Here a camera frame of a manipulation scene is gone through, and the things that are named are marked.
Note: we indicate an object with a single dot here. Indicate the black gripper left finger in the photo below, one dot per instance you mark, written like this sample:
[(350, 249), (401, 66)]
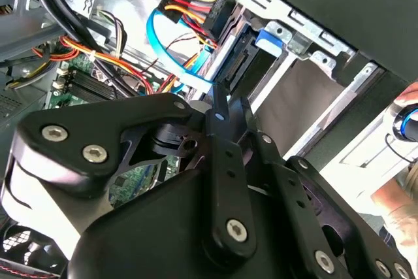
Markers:
[(98, 122)]

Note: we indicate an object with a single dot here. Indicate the hard disk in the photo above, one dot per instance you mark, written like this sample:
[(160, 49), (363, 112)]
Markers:
[(266, 41)]

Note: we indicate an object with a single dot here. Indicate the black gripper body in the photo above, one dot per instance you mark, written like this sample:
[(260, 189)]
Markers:
[(147, 243)]

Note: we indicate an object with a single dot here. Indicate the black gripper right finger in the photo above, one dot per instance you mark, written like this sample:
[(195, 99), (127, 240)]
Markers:
[(294, 194)]

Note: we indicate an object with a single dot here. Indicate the person's bare hand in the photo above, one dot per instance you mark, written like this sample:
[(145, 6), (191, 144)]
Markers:
[(409, 94)]

